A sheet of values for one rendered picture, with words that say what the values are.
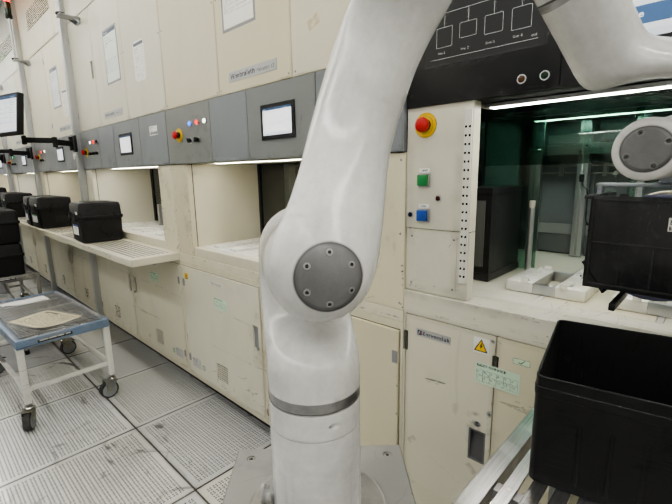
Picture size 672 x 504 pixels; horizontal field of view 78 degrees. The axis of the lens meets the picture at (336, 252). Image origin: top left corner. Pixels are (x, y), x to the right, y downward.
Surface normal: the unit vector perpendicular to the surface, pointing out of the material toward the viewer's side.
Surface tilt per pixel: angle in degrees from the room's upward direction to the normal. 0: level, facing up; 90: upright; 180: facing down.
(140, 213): 90
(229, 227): 90
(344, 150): 67
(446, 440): 90
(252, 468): 0
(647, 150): 90
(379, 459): 0
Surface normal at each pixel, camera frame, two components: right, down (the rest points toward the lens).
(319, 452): 0.13, 0.18
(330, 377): 0.37, 0.01
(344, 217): 0.38, -0.28
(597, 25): -0.33, 0.58
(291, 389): -0.36, 0.11
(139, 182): 0.72, 0.12
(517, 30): -0.69, 0.15
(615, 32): -0.11, 0.45
